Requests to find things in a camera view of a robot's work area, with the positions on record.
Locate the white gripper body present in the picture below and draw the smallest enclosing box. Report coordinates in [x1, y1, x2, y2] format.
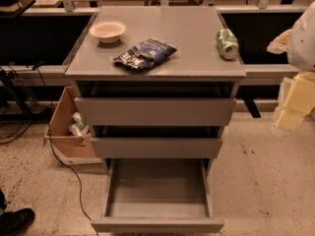
[274, 72, 315, 131]

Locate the grey bottom drawer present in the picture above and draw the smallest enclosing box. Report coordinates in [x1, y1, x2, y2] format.
[92, 158, 224, 233]

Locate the cardboard box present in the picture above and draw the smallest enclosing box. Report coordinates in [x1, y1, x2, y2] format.
[44, 87, 95, 158]

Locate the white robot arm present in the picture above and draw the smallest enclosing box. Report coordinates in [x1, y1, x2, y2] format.
[267, 2, 315, 134]

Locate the blue chip bag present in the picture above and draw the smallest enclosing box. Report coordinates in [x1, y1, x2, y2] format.
[113, 38, 177, 71]

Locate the grey top drawer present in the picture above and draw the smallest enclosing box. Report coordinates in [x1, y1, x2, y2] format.
[74, 80, 238, 127]

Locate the black floor cable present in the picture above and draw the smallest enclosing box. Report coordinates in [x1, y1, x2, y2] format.
[32, 62, 100, 236]

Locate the green can in box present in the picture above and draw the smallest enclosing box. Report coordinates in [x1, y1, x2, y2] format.
[69, 112, 89, 139]

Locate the white bowl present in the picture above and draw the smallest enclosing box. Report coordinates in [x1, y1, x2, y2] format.
[89, 21, 126, 43]

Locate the green soda can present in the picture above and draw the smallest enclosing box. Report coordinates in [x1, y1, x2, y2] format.
[216, 29, 238, 60]

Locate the grey drawer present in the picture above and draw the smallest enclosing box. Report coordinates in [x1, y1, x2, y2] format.
[92, 126, 222, 158]
[74, 80, 238, 127]
[92, 158, 224, 233]

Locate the black shoe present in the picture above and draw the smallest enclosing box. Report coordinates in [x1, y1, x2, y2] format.
[0, 208, 34, 236]

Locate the grey middle drawer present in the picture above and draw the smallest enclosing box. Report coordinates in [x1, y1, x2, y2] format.
[92, 126, 222, 158]

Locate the grey drawer cabinet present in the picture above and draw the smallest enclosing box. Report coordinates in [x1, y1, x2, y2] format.
[64, 5, 247, 175]

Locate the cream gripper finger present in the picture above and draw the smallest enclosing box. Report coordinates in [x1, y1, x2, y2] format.
[267, 29, 291, 54]

